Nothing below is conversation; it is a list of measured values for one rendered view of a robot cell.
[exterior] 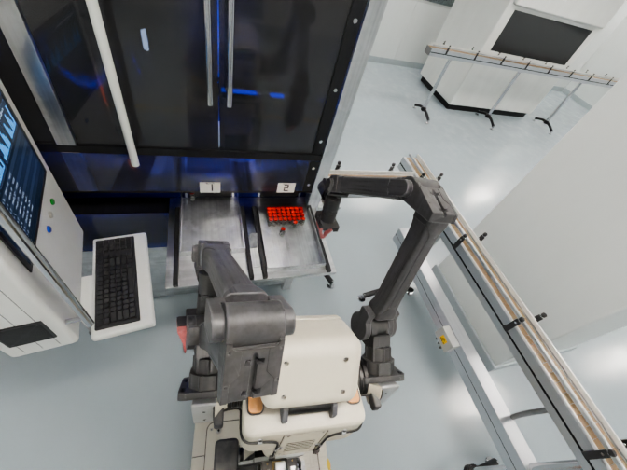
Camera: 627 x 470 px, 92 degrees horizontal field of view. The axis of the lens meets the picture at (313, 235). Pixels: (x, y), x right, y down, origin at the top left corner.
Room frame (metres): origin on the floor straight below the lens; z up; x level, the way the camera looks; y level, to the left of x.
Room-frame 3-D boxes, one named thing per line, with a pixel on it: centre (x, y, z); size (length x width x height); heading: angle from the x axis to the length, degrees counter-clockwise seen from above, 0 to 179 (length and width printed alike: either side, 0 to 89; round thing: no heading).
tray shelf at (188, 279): (0.85, 0.27, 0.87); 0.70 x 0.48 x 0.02; 119
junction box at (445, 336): (0.91, -0.91, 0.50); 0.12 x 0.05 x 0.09; 29
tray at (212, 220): (0.83, 0.45, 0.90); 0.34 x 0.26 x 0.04; 29
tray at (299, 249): (0.90, 0.10, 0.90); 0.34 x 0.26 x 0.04; 29
